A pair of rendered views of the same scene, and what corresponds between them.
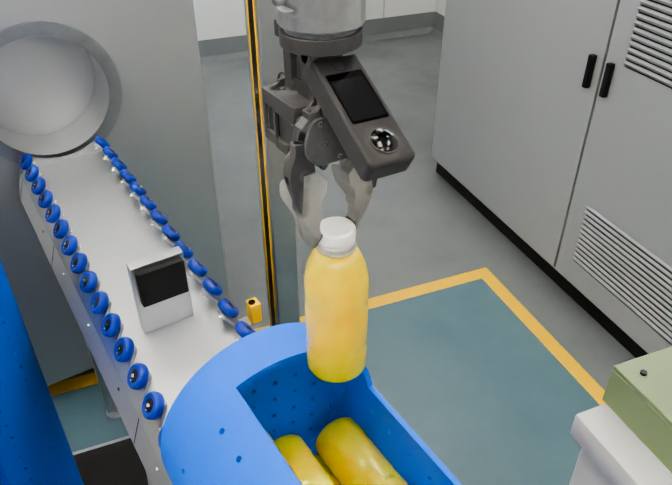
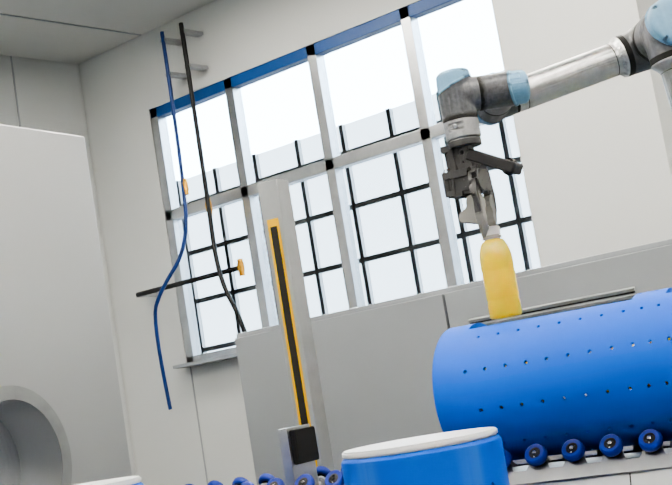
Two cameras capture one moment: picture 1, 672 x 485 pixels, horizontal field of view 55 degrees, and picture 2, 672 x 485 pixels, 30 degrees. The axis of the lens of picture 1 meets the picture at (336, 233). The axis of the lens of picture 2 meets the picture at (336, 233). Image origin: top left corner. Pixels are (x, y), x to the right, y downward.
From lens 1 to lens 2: 2.32 m
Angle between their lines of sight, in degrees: 50
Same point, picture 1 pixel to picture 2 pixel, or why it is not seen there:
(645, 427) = not seen: hidden behind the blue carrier
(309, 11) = (468, 126)
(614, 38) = not seen: hidden behind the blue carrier
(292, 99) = (461, 169)
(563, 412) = not seen: outside the picture
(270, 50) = (300, 306)
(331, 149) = (484, 183)
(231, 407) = (474, 331)
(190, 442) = (461, 355)
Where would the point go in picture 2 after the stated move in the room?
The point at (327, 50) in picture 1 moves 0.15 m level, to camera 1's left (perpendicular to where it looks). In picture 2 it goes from (476, 140) to (416, 143)
